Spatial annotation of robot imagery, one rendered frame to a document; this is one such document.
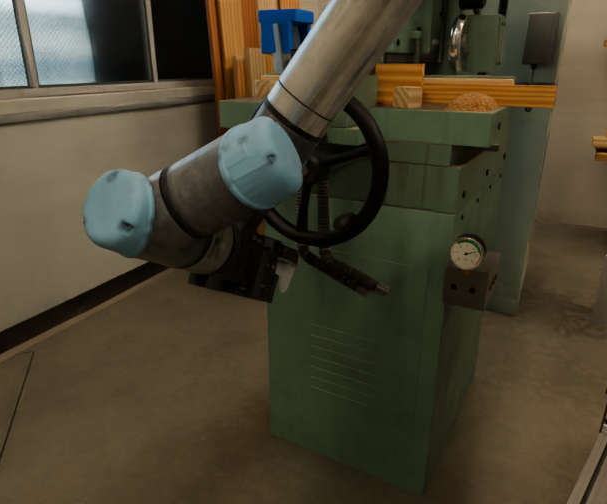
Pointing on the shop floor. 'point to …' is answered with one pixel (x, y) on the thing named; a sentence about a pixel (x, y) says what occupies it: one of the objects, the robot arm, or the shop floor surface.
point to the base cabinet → (377, 341)
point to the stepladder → (283, 33)
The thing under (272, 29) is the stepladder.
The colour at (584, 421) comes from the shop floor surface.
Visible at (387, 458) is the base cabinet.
